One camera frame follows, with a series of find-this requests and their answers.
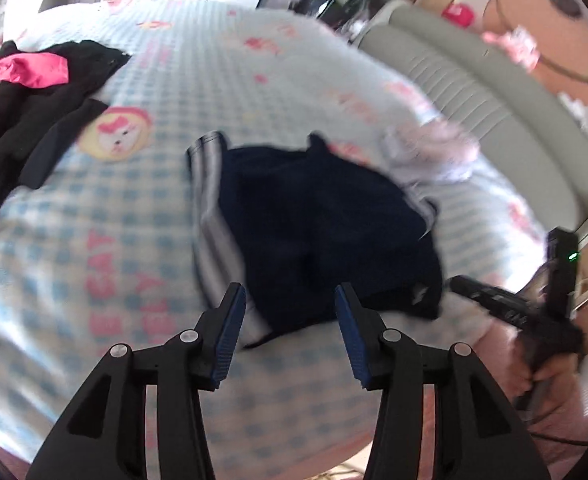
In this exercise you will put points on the cartoon face wall decal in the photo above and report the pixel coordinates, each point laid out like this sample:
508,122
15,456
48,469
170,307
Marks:
543,15

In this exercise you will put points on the blue checkered printed blanket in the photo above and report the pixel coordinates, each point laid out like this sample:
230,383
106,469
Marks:
174,110

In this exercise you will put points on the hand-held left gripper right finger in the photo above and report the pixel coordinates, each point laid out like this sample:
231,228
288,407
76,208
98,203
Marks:
351,330

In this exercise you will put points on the pink white plush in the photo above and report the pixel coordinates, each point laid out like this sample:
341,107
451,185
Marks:
513,42

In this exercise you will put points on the pink garment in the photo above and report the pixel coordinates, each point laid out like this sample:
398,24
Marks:
24,70

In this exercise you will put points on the grey padded headboard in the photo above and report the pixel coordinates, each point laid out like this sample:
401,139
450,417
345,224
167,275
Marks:
478,95

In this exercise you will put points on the small pink white cloth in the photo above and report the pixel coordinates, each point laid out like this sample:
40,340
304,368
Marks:
431,155

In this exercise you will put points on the black clothing pile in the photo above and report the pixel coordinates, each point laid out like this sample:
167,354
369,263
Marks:
19,125

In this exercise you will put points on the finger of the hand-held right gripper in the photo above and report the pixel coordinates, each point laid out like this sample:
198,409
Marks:
488,300

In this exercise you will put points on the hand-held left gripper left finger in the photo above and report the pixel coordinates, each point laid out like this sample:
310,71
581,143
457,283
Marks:
231,330

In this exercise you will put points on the person's right hand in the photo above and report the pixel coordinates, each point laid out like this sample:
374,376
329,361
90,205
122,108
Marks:
543,377

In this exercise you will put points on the navy shorts with white stripes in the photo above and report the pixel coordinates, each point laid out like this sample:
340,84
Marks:
319,230

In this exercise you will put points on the bright pink toy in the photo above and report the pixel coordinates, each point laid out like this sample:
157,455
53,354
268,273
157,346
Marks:
456,12

